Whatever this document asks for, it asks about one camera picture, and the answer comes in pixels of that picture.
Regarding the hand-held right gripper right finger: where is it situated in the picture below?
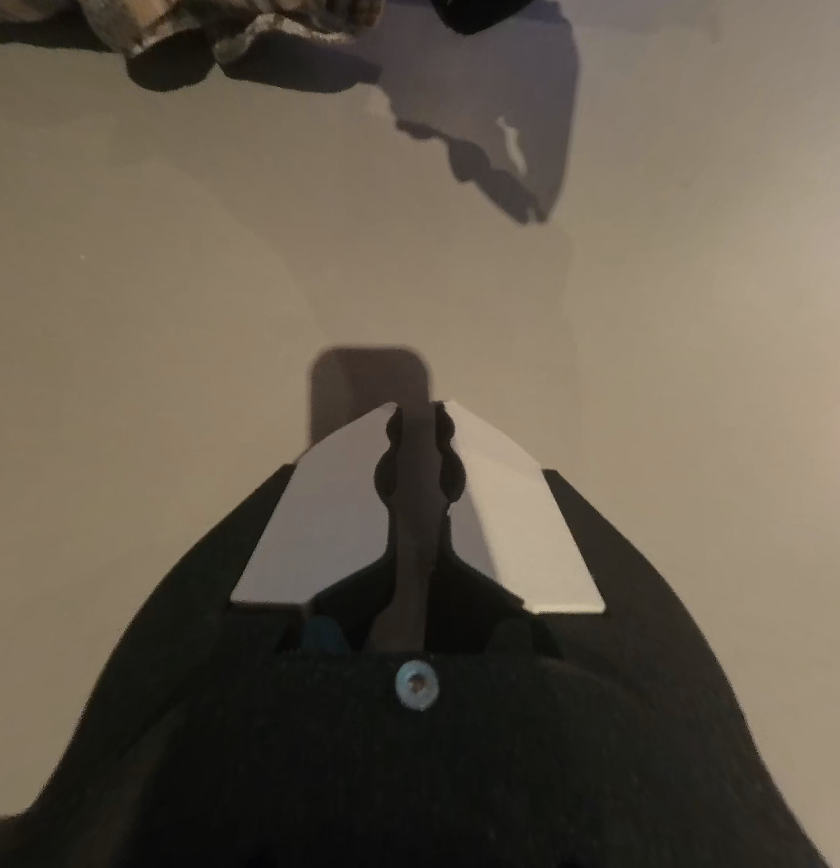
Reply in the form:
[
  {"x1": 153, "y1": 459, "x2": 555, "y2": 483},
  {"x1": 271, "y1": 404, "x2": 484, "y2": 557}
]
[{"x1": 425, "y1": 400, "x2": 605, "y2": 653}]

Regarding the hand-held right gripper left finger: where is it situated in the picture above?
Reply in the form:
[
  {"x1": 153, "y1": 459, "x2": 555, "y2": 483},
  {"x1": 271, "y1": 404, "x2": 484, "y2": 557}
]
[{"x1": 230, "y1": 402, "x2": 402, "y2": 653}]

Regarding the person's left forearm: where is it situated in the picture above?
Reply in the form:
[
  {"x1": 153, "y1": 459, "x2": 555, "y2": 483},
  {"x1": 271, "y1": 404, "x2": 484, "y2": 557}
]
[{"x1": 77, "y1": 0, "x2": 385, "y2": 69}]

